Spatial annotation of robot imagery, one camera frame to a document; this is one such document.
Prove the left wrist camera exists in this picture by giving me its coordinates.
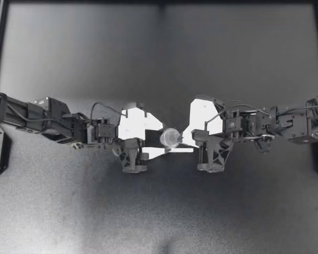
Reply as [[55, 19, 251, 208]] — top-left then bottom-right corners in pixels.
[[117, 101, 148, 141]]

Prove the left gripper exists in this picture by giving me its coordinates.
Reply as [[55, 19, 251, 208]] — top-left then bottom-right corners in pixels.
[[112, 112, 195, 174]]

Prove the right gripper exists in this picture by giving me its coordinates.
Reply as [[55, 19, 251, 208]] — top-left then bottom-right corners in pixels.
[[175, 124, 235, 174]]

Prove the small clear plastic cup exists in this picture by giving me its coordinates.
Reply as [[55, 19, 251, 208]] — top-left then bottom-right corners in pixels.
[[160, 127, 183, 149]]

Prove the black cable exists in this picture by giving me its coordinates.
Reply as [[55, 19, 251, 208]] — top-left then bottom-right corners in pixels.
[[90, 102, 123, 123], [205, 98, 318, 125]]

